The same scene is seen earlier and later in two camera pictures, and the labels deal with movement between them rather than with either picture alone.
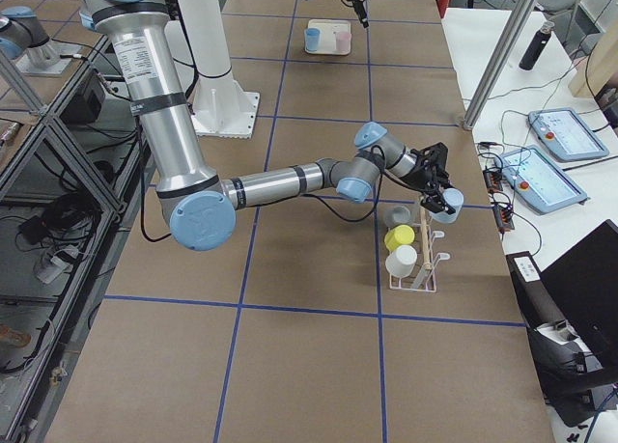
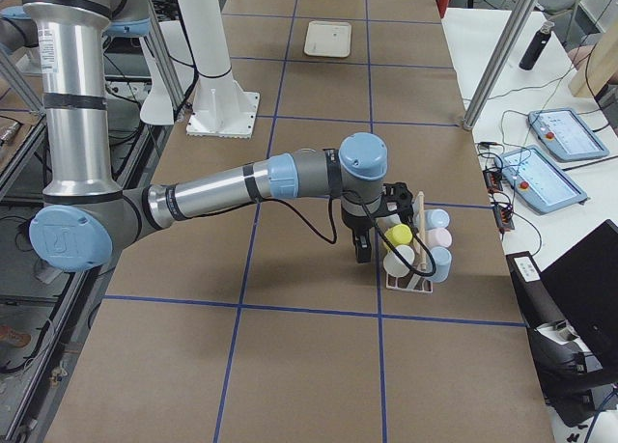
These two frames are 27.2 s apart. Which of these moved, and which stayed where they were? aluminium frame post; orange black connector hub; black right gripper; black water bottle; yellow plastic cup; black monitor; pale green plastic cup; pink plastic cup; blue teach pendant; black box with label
Moved: black right gripper; pink plastic cup
Stayed: black water bottle; black monitor; orange black connector hub; black box with label; aluminium frame post; blue teach pendant; yellow plastic cup; pale green plastic cup
